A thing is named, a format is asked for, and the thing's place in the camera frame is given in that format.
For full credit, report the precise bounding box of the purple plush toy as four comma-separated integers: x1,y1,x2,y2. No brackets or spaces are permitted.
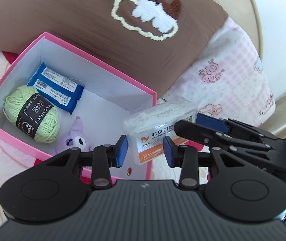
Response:
53,116,92,154

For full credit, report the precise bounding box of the clear floss pick box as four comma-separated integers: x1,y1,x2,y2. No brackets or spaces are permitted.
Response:
122,97,197,164

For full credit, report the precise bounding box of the pink checkered bunny pillow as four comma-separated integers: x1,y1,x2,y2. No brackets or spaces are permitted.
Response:
158,17,276,127

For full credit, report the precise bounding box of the pink cardboard box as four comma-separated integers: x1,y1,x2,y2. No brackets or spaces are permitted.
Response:
0,31,158,184

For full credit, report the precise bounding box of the blue wet wipes pack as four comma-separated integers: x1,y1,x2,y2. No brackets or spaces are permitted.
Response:
27,62,84,114

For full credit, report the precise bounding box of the green yarn ball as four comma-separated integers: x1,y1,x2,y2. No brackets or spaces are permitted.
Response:
3,85,60,144

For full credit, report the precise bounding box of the brown embroidered pillow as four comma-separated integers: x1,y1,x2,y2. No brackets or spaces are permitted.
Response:
0,0,228,96

